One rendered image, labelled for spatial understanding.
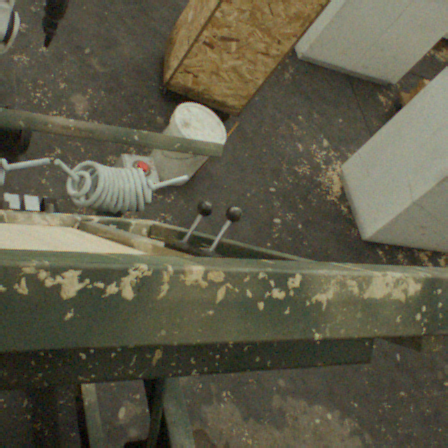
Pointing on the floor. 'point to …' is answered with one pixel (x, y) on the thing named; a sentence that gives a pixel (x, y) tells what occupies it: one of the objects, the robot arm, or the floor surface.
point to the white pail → (184, 164)
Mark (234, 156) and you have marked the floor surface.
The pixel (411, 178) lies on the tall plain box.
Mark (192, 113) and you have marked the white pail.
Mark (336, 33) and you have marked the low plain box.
